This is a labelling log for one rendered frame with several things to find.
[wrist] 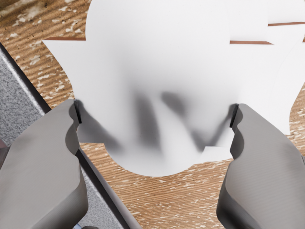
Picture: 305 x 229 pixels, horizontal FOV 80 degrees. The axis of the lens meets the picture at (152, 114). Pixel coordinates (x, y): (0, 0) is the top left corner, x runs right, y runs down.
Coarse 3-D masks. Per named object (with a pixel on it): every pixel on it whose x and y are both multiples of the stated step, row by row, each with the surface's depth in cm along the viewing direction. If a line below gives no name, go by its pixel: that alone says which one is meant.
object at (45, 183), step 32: (32, 128) 8; (64, 128) 8; (32, 160) 7; (64, 160) 7; (0, 192) 6; (32, 192) 6; (64, 192) 6; (0, 224) 5; (32, 224) 5; (64, 224) 6
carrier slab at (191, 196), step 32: (32, 0) 14; (64, 0) 14; (0, 32) 15; (32, 32) 15; (64, 32) 15; (32, 64) 17; (64, 96) 18; (96, 160) 23; (224, 160) 23; (128, 192) 27; (160, 192) 26; (192, 192) 26; (160, 224) 31; (192, 224) 31
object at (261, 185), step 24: (240, 120) 10; (264, 120) 9; (240, 144) 8; (264, 144) 8; (288, 144) 8; (240, 168) 6; (264, 168) 6; (288, 168) 7; (240, 192) 6; (264, 192) 6; (288, 192) 6; (240, 216) 5; (264, 216) 5; (288, 216) 5
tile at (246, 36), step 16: (240, 0) 9; (256, 0) 9; (240, 16) 10; (256, 16) 10; (240, 32) 10; (256, 32) 10; (272, 32) 10; (288, 32) 10; (304, 32) 10; (272, 48) 10; (288, 48) 10; (272, 64) 11; (256, 80) 11; (272, 80) 11; (240, 96) 12; (256, 96) 12; (208, 160) 15
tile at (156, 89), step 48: (96, 0) 9; (144, 0) 8; (192, 0) 8; (48, 48) 10; (96, 48) 10; (144, 48) 10; (192, 48) 10; (240, 48) 9; (96, 96) 11; (144, 96) 11; (192, 96) 11; (144, 144) 13; (192, 144) 13
